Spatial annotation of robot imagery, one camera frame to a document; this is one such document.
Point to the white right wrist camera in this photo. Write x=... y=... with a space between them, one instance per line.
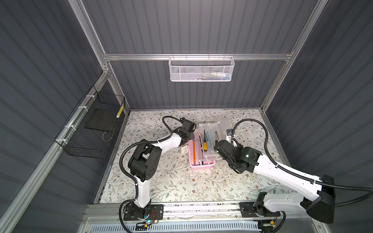
x=229 y=137

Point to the white wire mesh basket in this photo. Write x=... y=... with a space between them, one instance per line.
x=201 y=69

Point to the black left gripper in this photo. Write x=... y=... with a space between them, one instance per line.
x=192 y=136

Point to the black yellow screwdriver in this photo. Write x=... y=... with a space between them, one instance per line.
x=205 y=146

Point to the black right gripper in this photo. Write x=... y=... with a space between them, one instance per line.
x=239 y=148

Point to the black wire basket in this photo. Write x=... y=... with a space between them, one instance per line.
x=78 y=141

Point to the orange pencil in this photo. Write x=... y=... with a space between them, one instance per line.
x=194 y=154

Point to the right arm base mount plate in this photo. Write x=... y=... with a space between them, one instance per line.
x=248 y=209

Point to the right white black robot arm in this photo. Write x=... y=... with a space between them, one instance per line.
x=308 y=197

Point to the yellow tube in basket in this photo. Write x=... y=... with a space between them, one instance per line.
x=120 y=111

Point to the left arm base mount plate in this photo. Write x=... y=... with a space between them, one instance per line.
x=152 y=211

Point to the pink plastic tool box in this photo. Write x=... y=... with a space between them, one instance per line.
x=207 y=160

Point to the black pad in basket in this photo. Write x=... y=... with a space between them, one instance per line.
x=101 y=120

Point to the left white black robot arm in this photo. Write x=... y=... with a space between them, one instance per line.
x=146 y=156

